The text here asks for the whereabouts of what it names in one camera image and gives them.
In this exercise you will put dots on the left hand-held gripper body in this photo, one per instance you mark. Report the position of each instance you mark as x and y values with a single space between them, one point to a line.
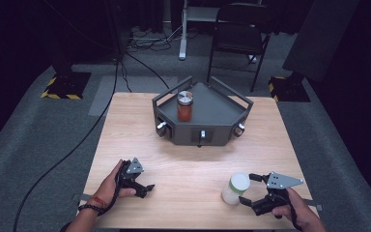
129 175

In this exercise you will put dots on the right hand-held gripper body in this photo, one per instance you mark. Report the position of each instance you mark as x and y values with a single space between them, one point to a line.
278 190

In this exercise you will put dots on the white jar green band lid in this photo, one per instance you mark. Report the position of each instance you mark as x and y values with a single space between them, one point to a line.
235 190

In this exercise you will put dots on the dark grey corner shelf rack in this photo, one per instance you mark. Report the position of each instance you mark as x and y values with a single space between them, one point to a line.
212 109

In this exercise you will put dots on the red sauce jar silver lid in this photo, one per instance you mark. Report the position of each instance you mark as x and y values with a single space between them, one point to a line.
185 108

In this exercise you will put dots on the person's left hand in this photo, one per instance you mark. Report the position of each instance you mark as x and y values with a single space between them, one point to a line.
109 191

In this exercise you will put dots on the person's right hand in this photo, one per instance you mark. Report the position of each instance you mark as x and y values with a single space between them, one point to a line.
304 214

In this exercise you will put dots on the black stand base striped tape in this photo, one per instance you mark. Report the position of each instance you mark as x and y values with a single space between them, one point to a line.
66 85
290 90

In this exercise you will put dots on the black folding chair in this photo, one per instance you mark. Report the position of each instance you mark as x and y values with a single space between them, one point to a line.
238 35

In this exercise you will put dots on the dark grey leaning panel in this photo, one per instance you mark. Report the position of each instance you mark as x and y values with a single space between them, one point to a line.
322 38

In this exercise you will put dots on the white desk leg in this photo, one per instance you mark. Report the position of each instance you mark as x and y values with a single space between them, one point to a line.
183 32

